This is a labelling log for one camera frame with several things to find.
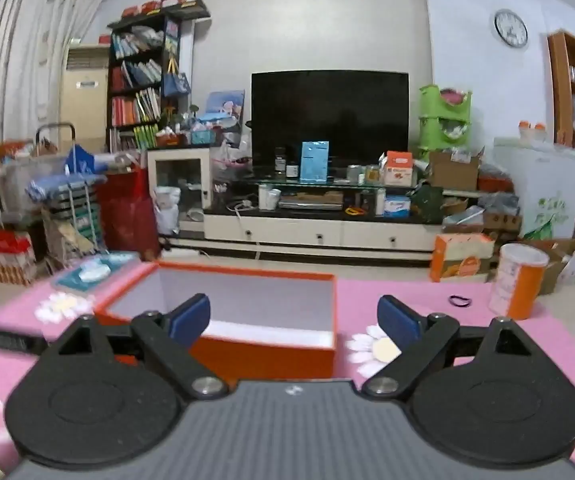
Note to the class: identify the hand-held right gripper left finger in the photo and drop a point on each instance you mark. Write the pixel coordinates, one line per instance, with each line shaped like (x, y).
(190, 317)

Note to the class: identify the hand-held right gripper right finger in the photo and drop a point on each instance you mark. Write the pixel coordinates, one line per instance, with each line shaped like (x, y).
(395, 322)

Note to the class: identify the orange cardboard box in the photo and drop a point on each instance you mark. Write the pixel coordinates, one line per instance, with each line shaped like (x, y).
(277, 360)

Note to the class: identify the pink floral tablecloth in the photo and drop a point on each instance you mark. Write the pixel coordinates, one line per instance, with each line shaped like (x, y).
(407, 290)

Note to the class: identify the orange white carton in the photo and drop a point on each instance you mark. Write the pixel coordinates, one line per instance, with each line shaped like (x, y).
(460, 265)

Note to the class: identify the red white snack box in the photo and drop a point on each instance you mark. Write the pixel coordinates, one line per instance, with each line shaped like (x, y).
(9, 255)

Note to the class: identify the teal book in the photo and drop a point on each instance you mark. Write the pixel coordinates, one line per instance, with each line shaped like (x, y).
(117, 260)

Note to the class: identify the white pouch bag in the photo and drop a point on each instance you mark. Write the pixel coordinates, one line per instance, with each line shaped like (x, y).
(167, 210)

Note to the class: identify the blue white tissue box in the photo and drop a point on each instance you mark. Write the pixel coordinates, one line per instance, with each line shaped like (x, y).
(397, 206)

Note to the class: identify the dark green gift box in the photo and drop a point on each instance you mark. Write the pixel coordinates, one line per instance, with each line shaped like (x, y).
(427, 205)

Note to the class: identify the red paper bag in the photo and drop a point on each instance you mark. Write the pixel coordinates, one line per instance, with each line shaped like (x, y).
(127, 210)

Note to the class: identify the orange white canister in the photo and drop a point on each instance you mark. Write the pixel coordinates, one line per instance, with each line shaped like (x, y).
(517, 285)

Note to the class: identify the white black TV stand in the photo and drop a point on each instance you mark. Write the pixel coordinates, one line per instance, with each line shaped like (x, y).
(292, 232)

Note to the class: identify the silver disc player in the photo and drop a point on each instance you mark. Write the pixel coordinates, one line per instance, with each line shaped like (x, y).
(310, 203)

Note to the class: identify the amber glass jar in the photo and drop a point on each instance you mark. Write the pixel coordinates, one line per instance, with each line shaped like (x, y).
(372, 175)

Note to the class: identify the small orange white box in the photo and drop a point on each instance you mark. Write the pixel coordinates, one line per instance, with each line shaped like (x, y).
(398, 172)

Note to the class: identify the silver tin can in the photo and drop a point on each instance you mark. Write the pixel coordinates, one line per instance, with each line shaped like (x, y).
(354, 174)

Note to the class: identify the brown cardboard box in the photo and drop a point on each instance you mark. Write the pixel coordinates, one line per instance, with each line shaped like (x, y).
(455, 172)

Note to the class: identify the clear plastic storage bin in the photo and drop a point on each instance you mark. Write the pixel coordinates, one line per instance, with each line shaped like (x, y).
(17, 180)

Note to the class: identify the white glass door cabinet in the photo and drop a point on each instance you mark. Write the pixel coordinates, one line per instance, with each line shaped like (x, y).
(177, 152)

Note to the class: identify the blue folded cloth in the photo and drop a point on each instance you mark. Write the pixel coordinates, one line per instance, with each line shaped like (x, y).
(62, 185)

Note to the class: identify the dark glass bottle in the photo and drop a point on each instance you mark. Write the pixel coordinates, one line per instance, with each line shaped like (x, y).
(281, 162)

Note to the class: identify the blue card packet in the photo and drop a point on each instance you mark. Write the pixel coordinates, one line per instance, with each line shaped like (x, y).
(315, 160)

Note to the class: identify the teal small basket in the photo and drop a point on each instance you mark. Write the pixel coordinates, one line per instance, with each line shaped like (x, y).
(201, 136)

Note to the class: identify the blue shopping bag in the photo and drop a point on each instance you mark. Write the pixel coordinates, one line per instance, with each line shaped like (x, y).
(79, 160)

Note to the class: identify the black bookshelf with books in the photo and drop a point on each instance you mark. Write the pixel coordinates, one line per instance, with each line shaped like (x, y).
(135, 110)

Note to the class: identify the pastel painted canvas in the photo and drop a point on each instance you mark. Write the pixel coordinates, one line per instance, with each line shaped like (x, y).
(225, 102)

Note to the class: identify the black television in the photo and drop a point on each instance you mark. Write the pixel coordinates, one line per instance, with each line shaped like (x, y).
(327, 110)

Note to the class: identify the green plastic storage rack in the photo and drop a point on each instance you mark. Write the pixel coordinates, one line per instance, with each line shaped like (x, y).
(430, 100)

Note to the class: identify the orange cap bottle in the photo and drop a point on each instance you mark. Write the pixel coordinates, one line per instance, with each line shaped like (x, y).
(540, 132)
(525, 131)

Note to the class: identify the beige standing air conditioner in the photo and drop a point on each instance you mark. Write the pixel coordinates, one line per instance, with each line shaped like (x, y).
(84, 110)

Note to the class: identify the blue hanging tote bag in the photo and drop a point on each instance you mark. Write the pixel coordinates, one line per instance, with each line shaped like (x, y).
(176, 85)

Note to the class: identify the white curtain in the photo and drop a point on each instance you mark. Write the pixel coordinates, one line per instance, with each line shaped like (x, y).
(27, 35)

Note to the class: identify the round wall clock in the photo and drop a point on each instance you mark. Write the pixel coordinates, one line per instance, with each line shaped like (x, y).
(511, 28)

